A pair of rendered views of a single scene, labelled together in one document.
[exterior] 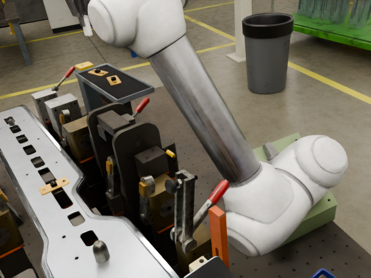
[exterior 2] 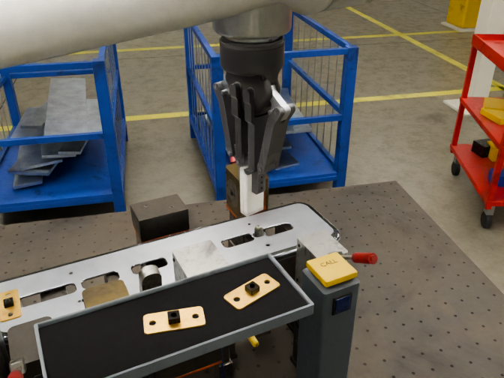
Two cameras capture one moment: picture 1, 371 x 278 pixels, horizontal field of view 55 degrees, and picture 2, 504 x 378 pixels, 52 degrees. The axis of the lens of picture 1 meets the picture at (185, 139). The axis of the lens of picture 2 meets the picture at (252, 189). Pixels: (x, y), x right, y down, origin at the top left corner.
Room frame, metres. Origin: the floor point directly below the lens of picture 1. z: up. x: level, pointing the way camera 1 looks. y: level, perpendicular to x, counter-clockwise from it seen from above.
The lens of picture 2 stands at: (1.37, -0.30, 1.69)
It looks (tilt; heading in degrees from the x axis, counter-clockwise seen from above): 30 degrees down; 96
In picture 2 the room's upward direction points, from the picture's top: straight up
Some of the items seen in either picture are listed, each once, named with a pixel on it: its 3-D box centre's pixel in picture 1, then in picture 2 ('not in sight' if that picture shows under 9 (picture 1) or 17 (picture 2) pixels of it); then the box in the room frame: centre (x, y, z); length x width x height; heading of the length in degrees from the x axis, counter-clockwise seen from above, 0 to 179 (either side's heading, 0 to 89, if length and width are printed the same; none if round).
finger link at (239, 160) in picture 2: (76, 0); (245, 124); (1.30, 0.31, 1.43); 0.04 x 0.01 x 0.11; 46
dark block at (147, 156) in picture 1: (161, 214); not in sight; (0.76, 0.09, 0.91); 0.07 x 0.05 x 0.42; 122
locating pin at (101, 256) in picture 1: (101, 252); not in sight; (0.55, 0.21, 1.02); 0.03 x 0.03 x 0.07
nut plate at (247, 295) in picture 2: (97, 71); (252, 289); (1.31, 0.30, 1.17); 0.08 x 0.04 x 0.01; 47
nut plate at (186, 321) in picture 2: (113, 79); (174, 317); (1.21, 0.23, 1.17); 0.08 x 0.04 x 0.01; 19
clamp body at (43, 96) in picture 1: (59, 128); (319, 315); (1.43, 0.56, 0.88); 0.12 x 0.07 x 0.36; 122
